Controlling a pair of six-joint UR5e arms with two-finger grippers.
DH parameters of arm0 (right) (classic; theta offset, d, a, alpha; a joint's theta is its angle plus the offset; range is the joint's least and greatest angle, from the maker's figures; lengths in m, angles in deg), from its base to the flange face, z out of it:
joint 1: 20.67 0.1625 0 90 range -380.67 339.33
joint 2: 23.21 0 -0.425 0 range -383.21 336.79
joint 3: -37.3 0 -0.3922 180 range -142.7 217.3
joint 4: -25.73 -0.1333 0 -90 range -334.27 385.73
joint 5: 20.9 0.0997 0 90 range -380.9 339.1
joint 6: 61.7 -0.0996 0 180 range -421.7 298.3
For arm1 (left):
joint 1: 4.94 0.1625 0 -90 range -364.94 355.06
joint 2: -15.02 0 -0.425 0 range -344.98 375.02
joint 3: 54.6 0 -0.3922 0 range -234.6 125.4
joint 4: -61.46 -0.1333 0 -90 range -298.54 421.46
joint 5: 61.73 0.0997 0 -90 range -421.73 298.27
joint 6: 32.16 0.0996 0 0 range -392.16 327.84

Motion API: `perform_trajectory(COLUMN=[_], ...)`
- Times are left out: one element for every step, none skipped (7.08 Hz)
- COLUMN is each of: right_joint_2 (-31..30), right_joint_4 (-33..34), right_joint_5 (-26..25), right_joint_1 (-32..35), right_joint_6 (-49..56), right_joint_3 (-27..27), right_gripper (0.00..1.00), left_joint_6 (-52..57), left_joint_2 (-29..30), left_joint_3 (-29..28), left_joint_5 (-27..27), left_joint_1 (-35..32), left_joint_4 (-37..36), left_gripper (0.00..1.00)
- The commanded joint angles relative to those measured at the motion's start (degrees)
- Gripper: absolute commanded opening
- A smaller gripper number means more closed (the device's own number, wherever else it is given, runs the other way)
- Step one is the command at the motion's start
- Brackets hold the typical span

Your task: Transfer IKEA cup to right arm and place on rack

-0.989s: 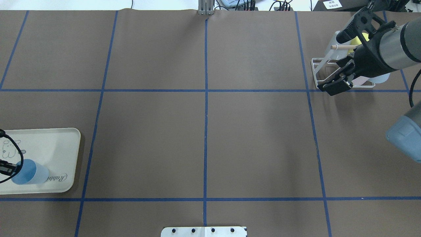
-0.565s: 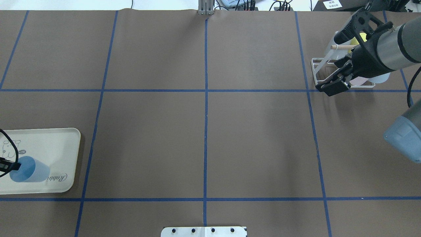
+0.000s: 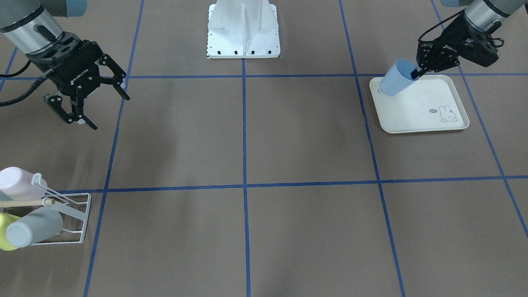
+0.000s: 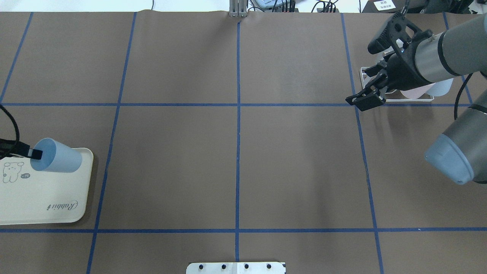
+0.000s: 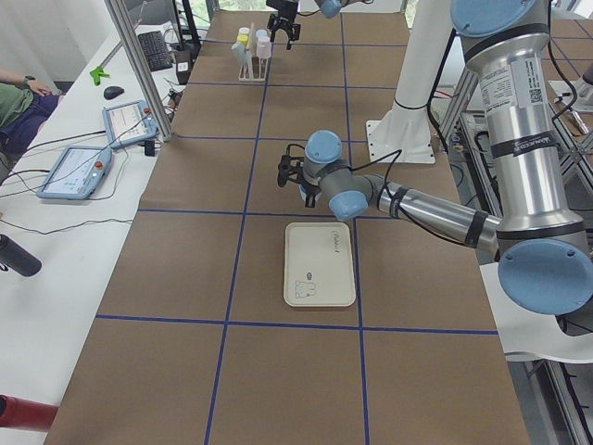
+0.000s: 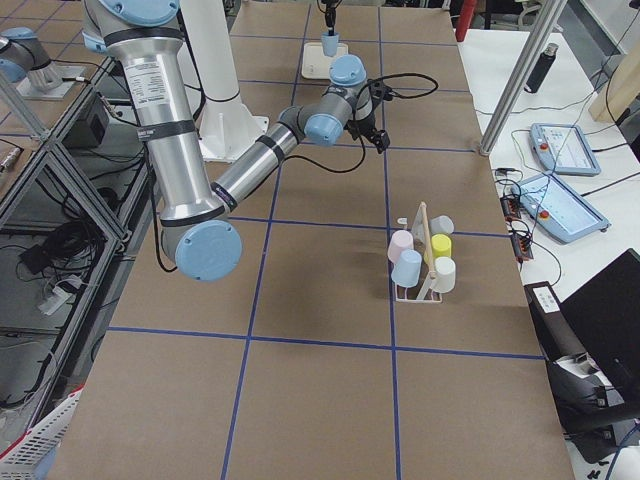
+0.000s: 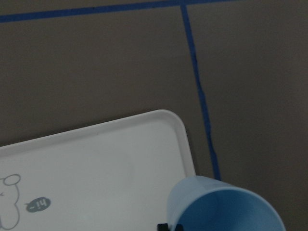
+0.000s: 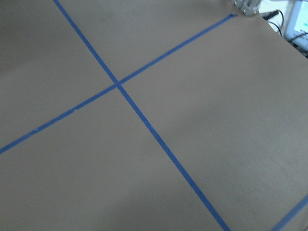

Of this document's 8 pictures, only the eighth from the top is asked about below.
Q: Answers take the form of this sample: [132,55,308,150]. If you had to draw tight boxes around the robot teach pendant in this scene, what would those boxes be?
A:
[284,0,308,51]

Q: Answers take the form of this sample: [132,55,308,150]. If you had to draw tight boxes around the aluminium profile post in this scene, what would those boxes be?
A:
[231,0,262,16]

